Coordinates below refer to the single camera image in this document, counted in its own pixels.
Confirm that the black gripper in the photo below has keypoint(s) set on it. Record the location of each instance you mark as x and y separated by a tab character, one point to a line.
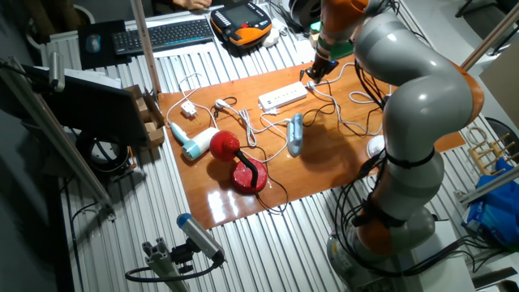
326	65

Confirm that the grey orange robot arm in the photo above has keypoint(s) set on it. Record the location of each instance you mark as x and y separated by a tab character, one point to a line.
425	105

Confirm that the white power strip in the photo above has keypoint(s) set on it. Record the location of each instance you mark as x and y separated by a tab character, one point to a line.
281	96

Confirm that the white square plug adapter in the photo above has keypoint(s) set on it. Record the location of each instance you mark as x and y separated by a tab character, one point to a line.
188	108

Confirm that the person's bare hand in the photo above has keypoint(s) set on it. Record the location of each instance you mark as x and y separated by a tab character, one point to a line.
192	4

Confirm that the wooden cube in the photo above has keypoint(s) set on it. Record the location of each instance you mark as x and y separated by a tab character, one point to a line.
313	40

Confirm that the white rounded gadget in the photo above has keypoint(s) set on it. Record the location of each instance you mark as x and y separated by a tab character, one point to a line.
271	38

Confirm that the black filament spool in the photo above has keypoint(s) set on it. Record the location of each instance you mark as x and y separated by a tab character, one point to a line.
304	12

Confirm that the orange black teach pendant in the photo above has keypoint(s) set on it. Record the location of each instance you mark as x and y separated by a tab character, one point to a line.
243	20

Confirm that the white desk lamp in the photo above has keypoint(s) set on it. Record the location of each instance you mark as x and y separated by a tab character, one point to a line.
375	146

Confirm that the glossy wooden board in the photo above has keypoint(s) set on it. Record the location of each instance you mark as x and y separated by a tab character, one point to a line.
324	174

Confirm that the red desk lamp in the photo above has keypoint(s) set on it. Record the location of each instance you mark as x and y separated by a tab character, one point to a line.
224	146

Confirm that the white and blue hair dryer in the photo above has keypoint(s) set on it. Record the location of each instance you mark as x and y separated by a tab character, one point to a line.
198	144

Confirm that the black keyboard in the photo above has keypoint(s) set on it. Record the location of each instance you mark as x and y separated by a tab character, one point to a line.
162	35

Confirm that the brown cardboard boxes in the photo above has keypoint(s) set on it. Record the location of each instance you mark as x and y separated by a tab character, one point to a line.
154	134

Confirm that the wooden dish rack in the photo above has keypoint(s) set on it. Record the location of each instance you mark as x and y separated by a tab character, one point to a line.
484	156

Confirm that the brown board panel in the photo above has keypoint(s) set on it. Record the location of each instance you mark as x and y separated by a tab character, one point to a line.
503	81

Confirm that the short aluminium bar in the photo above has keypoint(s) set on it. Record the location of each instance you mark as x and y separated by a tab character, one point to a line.
490	183

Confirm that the black monitor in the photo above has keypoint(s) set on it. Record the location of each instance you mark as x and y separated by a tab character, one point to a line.
101	109

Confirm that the grey computer mouse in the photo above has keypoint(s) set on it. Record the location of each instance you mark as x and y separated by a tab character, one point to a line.
93	43

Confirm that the black mouse pad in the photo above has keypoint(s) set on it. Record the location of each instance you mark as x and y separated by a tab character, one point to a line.
91	61

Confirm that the blue plastic bag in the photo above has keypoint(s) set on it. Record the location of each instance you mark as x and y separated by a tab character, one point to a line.
498	211

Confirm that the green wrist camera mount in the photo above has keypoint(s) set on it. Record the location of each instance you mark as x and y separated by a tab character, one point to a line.
342	50

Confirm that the slim aluminium upright post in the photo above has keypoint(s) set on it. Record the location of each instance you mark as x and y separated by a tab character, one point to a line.
144	44

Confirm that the beige diagonal post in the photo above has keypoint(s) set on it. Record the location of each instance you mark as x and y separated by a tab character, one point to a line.
486	40

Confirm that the silver depth camera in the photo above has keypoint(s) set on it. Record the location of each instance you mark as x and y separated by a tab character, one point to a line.
198	235

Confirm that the black camera clamp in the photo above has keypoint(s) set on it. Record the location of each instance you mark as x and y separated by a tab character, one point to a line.
182	255

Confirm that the aluminium profile camera stand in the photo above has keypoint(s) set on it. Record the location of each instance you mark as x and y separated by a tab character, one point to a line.
162	263

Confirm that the grey diagonal frame bar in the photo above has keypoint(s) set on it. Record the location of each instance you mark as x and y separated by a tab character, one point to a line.
61	138

